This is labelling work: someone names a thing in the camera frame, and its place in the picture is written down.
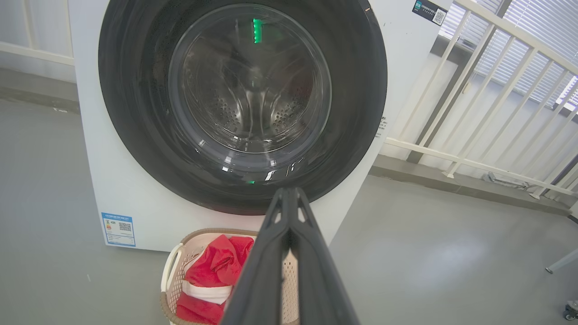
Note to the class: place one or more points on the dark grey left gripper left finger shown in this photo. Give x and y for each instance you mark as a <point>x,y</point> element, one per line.
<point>262,280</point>

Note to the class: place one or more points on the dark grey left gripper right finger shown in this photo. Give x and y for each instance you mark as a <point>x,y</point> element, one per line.
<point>316,280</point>

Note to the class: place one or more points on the red and white clothing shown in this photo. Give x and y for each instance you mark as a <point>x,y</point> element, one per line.
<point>212,266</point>

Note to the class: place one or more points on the black round glass washer door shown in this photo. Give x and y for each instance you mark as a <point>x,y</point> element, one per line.
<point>131,113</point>

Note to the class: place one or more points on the cream laundry basket brown rim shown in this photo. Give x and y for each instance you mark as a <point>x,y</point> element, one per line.
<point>174,271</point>

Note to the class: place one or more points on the white front-load washing machine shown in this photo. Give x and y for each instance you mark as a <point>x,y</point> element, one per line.
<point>131,198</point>

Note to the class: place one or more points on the steel perforated washer drum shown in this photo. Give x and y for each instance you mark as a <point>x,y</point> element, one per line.
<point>253,99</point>

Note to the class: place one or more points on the blue energy label sticker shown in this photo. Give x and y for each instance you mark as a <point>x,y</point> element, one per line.
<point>118,229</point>

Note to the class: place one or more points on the grey concrete curb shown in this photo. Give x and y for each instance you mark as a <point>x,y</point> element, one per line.
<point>36,90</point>
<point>429,176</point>

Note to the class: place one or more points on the white metal railing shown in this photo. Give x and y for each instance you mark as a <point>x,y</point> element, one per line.
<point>456,155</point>
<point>36,52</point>

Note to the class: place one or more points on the white slanted furniture leg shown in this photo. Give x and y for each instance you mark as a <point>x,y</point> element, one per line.
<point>562,261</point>

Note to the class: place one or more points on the black caster wheel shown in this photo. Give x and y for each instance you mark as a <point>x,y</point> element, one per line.
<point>571,311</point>

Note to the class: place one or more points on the black QR code sticker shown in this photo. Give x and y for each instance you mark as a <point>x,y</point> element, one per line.
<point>429,11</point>

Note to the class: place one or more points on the white window blinds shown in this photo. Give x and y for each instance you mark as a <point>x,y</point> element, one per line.
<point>542,27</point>

